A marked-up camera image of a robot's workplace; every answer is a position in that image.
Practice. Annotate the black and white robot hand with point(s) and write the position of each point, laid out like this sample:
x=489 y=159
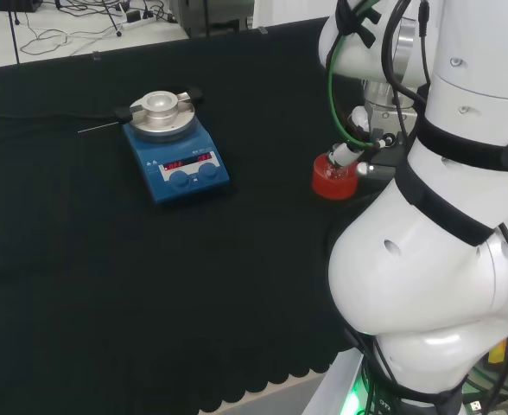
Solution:
x=385 y=125

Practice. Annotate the clear round-bottom glass flask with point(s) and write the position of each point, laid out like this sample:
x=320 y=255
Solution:
x=338 y=172

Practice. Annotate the clear cloth clip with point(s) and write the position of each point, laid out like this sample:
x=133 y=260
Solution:
x=96 y=56
x=262 y=30

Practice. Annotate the grey metal cabinet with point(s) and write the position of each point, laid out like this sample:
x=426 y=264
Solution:
x=211 y=17

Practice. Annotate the blue-base heater with steel top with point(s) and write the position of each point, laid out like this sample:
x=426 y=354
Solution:
x=180 y=147

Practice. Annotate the white power strip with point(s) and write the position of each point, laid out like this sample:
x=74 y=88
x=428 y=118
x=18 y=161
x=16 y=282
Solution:
x=144 y=21

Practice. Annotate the black bench cloth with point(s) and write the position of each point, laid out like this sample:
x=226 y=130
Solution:
x=150 y=281

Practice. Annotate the thin metal probe rod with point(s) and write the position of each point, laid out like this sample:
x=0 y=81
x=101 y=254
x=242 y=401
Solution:
x=100 y=128

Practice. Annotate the black tripod leg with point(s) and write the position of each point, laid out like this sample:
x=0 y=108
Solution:
x=112 y=17

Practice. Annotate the dark blue pole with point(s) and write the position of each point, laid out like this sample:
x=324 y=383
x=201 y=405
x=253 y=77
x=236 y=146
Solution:
x=14 y=34

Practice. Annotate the black box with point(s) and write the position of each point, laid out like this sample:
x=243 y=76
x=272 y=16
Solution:
x=14 y=4

